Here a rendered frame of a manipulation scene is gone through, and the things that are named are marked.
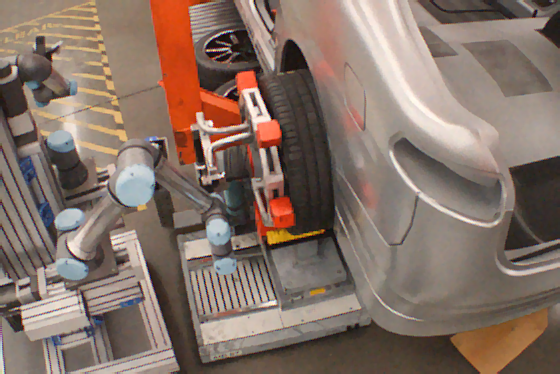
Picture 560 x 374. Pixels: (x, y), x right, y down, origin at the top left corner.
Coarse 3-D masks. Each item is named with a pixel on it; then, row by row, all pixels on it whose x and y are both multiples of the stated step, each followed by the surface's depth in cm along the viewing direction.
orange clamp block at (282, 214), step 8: (272, 200) 211; (280, 200) 211; (288, 200) 211; (272, 208) 208; (280, 208) 208; (288, 208) 208; (272, 216) 208; (280, 216) 206; (288, 216) 207; (280, 224) 209; (288, 224) 210
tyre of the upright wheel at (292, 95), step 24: (288, 72) 224; (288, 96) 209; (312, 96) 209; (288, 120) 204; (312, 120) 205; (288, 144) 203; (312, 144) 204; (288, 168) 205; (312, 168) 204; (312, 192) 208; (312, 216) 215
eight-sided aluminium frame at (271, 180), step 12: (252, 96) 222; (240, 108) 242; (252, 108) 213; (264, 108) 213; (240, 120) 251; (252, 120) 209; (264, 120) 208; (264, 156) 207; (276, 156) 208; (264, 168) 207; (276, 168) 207; (252, 180) 256; (264, 180) 210; (276, 180) 207; (264, 192) 255; (264, 216) 243
